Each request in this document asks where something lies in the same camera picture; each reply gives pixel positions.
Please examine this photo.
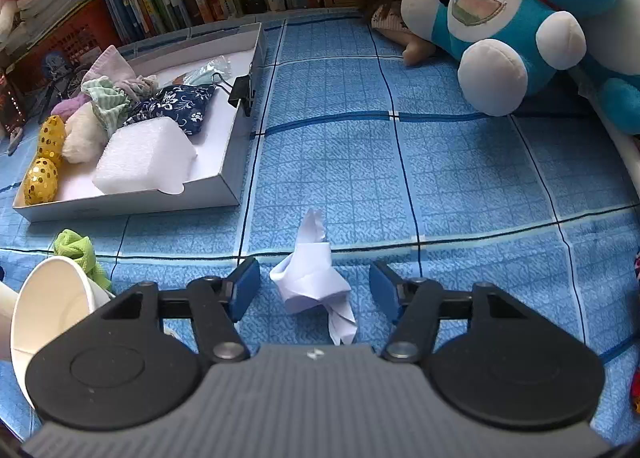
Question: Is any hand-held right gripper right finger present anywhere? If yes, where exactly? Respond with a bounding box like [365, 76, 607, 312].
[370, 262, 531, 364]

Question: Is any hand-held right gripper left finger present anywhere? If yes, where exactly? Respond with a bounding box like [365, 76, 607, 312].
[102, 258, 262, 364]

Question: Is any white tissue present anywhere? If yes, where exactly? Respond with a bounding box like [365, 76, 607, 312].
[269, 208, 359, 347]

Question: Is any white cardboard box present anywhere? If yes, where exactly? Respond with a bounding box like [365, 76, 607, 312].
[12, 22, 267, 225]

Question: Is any white foam block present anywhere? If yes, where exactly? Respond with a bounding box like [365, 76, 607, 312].
[92, 117, 199, 197]

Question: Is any blue floral cloth pouch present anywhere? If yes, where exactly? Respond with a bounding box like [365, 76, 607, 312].
[122, 84, 219, 137]

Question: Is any purple white plush toy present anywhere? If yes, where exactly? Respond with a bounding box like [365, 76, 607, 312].
[50, 95, 109, 165]

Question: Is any light teal cloth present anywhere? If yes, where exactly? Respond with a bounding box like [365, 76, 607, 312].
[175, 55, 234, 89]

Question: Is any green striped scrunchie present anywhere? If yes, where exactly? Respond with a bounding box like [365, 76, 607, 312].
[80, 78, 134, 132]

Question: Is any lilac pink cloth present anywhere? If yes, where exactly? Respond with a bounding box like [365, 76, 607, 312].
[82, 45, 159, 97]

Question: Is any blue checkered table cloth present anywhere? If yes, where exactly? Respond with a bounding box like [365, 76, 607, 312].
[0, 6, 640, 445]

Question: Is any green fuzzy cloth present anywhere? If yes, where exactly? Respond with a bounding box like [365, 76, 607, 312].
[53, 229, 114, 289]

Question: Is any paper cup with black scribbles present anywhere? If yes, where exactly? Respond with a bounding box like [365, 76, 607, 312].
[10, 256, 117, 410]

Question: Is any black binder clip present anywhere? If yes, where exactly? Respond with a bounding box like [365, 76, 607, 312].
[212, 72, 257, 117]

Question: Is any metal bicycle model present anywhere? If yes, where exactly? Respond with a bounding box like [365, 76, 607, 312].
[30, 62, 97, 109]

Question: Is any red black dotted box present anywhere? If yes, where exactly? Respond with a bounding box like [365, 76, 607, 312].
[0, 72, 29, 135]

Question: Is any blue robot cat plush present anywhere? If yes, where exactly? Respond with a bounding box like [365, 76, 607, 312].
[400, 0, 640, 119]

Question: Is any blue white plush toy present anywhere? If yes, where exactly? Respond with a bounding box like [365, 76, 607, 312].
[575, 58, 640, 136]

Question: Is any red printed box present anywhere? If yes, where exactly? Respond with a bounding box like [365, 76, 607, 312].
[0, 0, 122, 89]

